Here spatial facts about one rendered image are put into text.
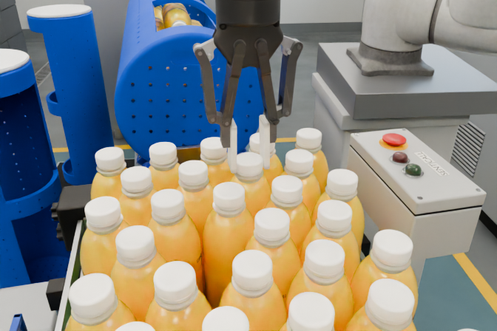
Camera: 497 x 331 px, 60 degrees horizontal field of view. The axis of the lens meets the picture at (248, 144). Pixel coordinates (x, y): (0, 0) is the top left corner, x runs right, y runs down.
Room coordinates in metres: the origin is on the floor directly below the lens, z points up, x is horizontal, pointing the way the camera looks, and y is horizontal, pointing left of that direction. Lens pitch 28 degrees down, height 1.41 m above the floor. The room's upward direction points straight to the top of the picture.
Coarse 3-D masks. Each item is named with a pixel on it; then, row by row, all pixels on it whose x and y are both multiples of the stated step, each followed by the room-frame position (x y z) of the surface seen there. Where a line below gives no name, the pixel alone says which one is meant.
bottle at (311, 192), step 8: (312, 168) 0.53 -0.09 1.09; (296, 176) 0.51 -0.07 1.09; (304, 176) 0.51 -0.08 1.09; (312, 176) 0.53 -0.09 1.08; (304, 184) 0.51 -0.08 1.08; (312, 184) 0.51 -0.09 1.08; (304, 192) 0.50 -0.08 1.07; (312, 192) 0.51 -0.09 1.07; (320, 192) 0.52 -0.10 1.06; (304, 200) 0.50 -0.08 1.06; (312, 200) 0.50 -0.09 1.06; (312, 208) 0.50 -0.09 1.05
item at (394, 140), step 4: (384, 136) 0.60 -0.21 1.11; (388, 136) 0.60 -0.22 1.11; (392, 136) 0.60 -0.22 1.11; (396, 136) 0.60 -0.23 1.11; (400, 136) 0.60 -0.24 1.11; (384, 140) 0.59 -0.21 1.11; (388, 140) 0.59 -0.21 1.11; (392, 140) 0.59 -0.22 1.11; (396, 140) 0.59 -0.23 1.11; (400, 140) 0.59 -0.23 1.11; (404, 140) 0.59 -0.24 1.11; (388, 144) 0.59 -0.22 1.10; (392, 144) 0.58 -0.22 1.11; (396, 144) 0.58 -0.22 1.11; (400, 144) 0.58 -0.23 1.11
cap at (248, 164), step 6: (240, 156) 0.52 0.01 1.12; (246, 156) 0.52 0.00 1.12; (252, 156) 0.52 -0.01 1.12; (258, 156) 0.52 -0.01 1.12; (240, 162) 0.51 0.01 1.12; (246, 162) 0.51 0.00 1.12; (252, 162) 0.51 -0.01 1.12; (258, 162) 0.51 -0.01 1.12; (240, 168) 0.50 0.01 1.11; (246, 168) 0.50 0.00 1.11; (252, 168) 0.50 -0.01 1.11; (258, 168) 0.50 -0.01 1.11; (240, 174) 0.50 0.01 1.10; (246, 174) 0.50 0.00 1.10; (252, 174) 0.50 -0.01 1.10
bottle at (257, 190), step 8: (240, 176) 0.50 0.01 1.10; (256, 176) 0.50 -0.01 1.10; (240, 184) 0.50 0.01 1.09; (248, 184) 0.50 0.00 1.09; (256, 184) 0.50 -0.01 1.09; (264, 184) 0.51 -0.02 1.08; (248, 192) 0.49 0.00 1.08; (256, 192) 0.49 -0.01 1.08; (264, 192) 0.50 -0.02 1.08; (248, 200) 0.48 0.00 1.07; (256, 200) 0.49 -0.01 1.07; (264, 200) 0.49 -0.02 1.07; (248, 208) 0.48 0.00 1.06; (256, 208) 0.48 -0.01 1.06
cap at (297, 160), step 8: (288, 152) 0.54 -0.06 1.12; (296, 152) 0.54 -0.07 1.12; (304, 152) 0.54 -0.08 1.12; (288, 160) 0.52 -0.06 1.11; (296, 160) 0.52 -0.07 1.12; (304, 160) 0.52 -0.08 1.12; (312, 160) 0.52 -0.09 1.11; (288, 168) 0.52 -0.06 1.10; (296, 168) 0.51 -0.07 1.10; (304, 168) 0.51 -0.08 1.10
